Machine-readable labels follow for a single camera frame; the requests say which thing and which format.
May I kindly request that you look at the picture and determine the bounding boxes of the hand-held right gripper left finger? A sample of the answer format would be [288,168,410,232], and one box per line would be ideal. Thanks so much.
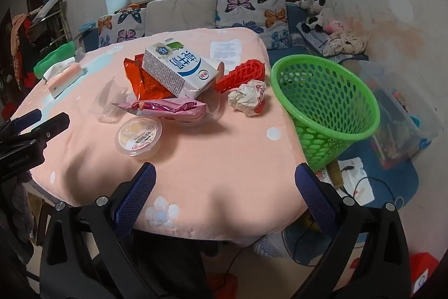
[40,162,157,299]

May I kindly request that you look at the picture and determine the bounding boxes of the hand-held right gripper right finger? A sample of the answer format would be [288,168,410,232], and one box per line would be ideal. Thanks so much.
[294,162,411,299]

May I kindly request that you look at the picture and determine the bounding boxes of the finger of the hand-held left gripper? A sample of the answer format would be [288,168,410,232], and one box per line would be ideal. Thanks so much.
[7,112,70,146]
[0,109,43,136]

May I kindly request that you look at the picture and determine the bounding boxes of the round plastic pudding cup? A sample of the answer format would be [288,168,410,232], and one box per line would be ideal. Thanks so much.
[115,116,162,159]

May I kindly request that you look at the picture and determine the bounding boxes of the clear plastic container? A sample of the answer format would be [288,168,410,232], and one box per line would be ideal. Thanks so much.
[89,77,135,124]

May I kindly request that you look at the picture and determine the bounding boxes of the green mesh basket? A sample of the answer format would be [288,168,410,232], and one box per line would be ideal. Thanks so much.
[270,54,381,173]

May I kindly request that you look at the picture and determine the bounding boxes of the pink snack wrapper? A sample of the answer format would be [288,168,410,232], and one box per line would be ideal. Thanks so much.
[112,99,208,122]

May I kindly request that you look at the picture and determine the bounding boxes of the orange snack wrapper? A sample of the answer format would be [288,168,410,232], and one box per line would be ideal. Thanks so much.
[123,54,176,101]

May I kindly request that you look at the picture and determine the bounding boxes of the clear plastic dish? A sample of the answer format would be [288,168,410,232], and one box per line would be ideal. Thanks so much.
[171,89,225,128]

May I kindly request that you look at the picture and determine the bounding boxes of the white paper ball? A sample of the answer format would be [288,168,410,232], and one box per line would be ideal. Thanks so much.
[228,80,267,117]

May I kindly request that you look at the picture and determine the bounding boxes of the white blue milk carton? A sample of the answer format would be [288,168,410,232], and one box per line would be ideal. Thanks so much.
[142,41,219,99]

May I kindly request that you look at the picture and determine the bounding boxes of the red foam fruit net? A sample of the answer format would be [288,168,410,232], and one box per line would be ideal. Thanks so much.
[214,58,265,94]

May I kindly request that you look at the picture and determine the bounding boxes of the white papers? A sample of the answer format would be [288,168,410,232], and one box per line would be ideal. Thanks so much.
[325,155,375,205]

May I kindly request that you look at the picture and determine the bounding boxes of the pink tissue pack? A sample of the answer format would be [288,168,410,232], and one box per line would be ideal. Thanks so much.
[44,57,85,99]

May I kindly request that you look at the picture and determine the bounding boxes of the grey mesh shoe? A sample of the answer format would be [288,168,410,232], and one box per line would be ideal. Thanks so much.
[254,225,291,258]

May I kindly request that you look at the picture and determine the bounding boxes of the hanging orange red clothes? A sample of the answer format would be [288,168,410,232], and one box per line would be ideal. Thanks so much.
[10,13,32,89]

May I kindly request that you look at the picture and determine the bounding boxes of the blue floor mat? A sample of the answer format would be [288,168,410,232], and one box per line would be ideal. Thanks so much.
[329,134,420,212]

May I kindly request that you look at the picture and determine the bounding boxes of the metal shelf rack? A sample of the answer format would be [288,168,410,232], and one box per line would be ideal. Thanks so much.
[28,0,72,51]

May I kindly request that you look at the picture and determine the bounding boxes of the clear plastic storage box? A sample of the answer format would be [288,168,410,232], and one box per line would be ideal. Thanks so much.
[341,60,445,170]

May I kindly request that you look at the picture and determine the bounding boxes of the small butterfly print cushion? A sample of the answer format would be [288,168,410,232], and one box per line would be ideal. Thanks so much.
[97,8,148,48]

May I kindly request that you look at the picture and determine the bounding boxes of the red box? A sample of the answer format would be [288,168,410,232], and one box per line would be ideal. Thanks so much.
[408,252,440,296]

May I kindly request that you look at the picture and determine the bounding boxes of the patterned cream cloth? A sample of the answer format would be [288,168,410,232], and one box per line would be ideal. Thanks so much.
[322,29,371,56]

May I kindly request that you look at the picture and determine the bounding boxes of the pink plush toy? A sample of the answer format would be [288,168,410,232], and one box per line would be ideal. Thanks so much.
[324,19,351,35]

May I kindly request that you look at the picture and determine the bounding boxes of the beige cushion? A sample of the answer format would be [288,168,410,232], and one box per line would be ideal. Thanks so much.
[145,0,218,37]

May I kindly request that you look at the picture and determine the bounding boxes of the black white cow plush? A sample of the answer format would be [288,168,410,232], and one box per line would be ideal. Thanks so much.
[302,0,338,33]

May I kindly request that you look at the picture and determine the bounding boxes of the large butterfly print cushion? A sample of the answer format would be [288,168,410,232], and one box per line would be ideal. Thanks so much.
[216,0,291,50]

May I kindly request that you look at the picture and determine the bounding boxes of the black cable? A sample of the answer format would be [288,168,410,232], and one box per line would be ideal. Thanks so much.
[338,159,407,208]

